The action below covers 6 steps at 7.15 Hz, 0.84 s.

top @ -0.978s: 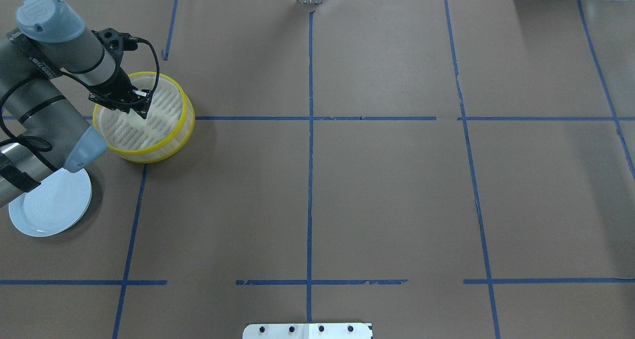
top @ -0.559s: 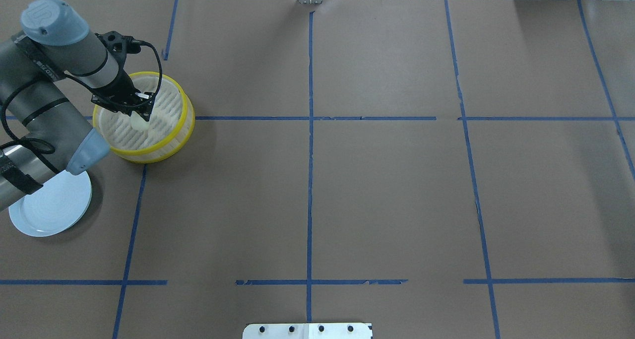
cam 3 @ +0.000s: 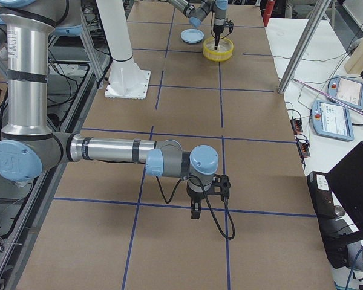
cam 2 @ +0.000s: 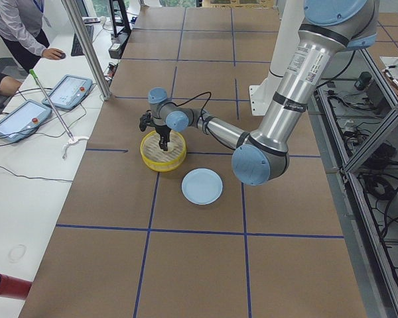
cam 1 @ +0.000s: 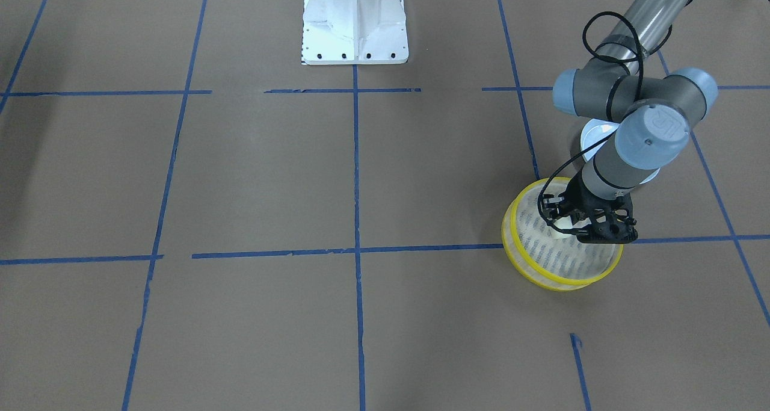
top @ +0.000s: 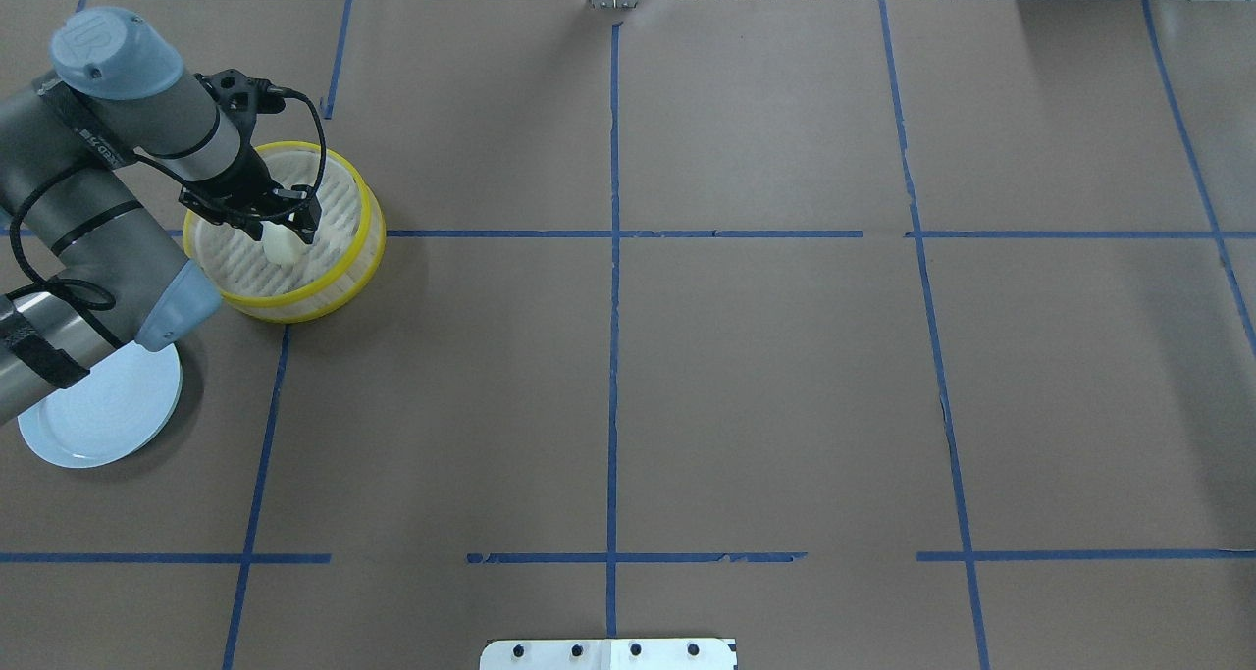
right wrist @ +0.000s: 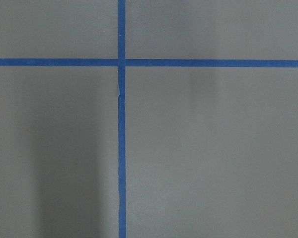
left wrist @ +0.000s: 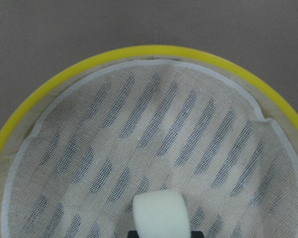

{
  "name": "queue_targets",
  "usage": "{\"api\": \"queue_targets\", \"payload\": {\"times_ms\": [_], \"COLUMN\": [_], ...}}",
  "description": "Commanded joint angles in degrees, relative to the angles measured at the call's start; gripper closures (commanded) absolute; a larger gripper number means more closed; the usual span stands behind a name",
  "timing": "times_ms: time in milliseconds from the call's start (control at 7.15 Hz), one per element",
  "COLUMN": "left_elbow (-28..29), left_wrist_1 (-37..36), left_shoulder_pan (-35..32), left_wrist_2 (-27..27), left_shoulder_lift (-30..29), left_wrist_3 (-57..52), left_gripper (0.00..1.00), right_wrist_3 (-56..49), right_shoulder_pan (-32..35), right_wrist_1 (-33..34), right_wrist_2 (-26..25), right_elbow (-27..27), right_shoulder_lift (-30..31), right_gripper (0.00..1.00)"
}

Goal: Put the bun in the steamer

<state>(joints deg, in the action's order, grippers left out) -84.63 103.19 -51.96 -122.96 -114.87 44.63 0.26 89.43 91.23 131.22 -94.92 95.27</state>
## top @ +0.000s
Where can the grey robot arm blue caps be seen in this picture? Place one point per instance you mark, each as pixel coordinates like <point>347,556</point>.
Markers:
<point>101,272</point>

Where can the light blue plate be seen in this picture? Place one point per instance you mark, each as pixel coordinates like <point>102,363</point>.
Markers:
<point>120,407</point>

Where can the white steamed bun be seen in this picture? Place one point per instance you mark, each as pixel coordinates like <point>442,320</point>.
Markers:
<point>281,246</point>

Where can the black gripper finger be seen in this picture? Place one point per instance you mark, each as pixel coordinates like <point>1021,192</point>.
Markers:
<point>305,215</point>
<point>252,227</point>

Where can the white metal mounting plate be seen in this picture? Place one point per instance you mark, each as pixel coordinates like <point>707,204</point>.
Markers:
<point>640,653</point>

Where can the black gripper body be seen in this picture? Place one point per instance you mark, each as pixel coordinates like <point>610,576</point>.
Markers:
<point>246,175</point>

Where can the yellow white steamer basket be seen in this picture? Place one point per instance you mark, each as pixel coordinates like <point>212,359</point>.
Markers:
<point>346,252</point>

